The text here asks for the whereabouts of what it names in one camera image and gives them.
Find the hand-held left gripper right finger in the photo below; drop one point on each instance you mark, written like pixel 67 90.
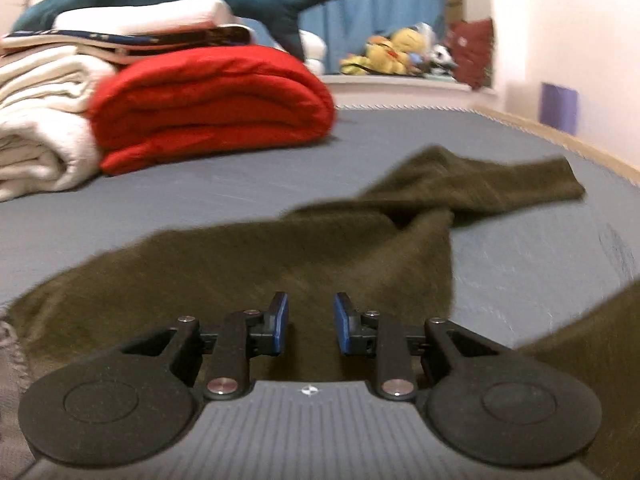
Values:
pixel 341 324

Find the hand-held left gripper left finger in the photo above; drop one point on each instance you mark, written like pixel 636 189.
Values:
pixel 280 322

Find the folded red blanket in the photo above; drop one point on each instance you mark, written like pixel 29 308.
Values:
pixel 210 105

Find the dark red cushion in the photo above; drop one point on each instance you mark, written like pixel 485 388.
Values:
pixel 472 52

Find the blue curtain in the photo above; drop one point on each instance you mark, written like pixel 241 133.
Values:
pixel 350 15

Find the folded white blanket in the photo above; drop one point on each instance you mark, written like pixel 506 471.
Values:
pixel 40 110

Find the dark patterned folded cloth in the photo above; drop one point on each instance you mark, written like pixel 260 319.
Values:
pixel 130 39

